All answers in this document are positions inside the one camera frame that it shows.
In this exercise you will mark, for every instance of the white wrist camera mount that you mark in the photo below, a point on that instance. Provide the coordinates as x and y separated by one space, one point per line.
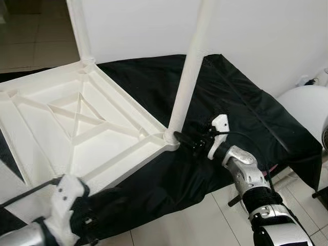
219 123
66 197

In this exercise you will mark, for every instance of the black metal table frame leg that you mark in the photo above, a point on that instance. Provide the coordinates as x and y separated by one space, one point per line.
234 200

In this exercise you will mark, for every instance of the black cloth table cover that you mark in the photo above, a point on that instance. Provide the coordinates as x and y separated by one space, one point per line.
246 102

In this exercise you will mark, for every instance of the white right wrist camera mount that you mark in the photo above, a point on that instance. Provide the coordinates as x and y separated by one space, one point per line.
219 123

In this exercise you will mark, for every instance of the pink fabric item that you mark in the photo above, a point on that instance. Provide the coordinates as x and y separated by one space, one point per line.
273 167

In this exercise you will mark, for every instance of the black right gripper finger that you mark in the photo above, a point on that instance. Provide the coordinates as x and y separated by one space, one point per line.
186 140

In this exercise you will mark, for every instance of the white floor fan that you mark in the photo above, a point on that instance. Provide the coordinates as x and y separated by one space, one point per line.
300 110

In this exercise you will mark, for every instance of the white plastic children table top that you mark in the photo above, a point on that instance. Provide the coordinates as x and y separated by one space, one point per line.
118 151

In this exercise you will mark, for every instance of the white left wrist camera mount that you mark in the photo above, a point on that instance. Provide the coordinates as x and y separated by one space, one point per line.
66 197

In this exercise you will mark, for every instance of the black metal rack frame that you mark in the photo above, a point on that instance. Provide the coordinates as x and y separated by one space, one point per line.
320 195

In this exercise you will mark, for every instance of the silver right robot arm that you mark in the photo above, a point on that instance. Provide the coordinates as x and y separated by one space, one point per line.
246 169

